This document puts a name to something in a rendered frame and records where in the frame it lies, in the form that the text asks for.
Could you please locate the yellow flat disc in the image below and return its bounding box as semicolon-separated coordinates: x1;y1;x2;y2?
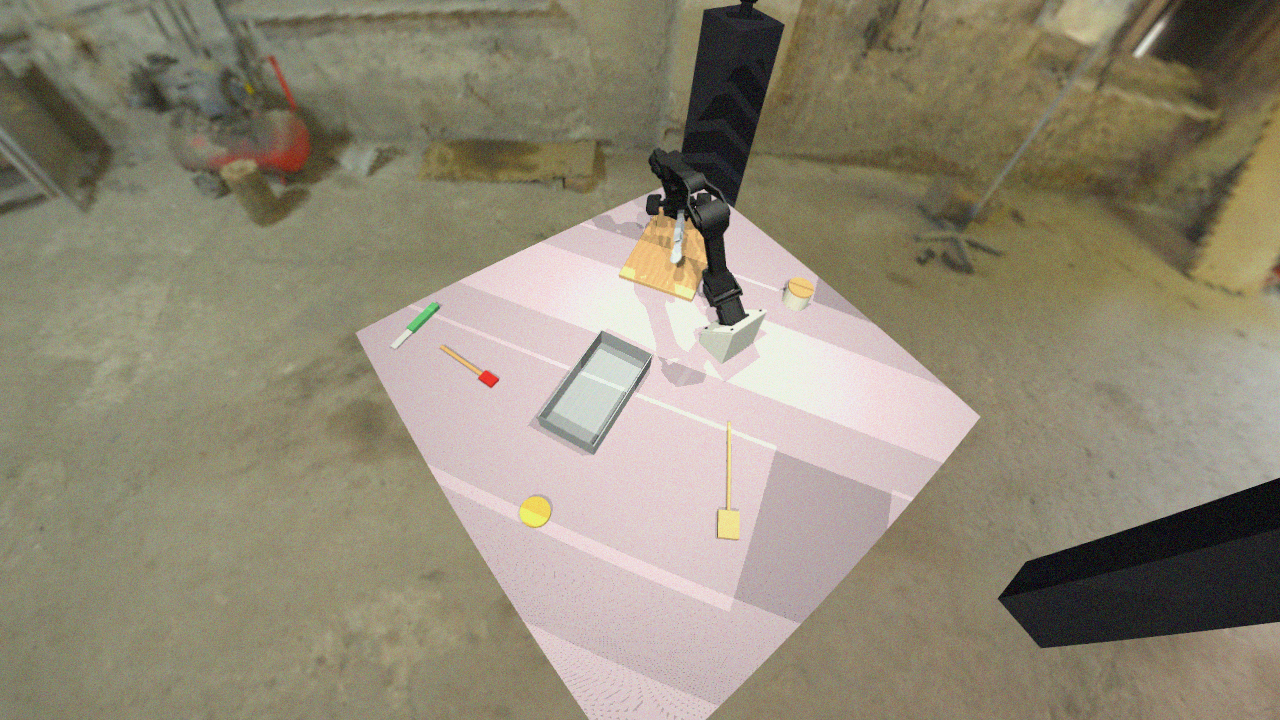
518;496;550;528

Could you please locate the light wooden board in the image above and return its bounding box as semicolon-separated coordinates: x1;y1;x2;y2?
620;208;707;302

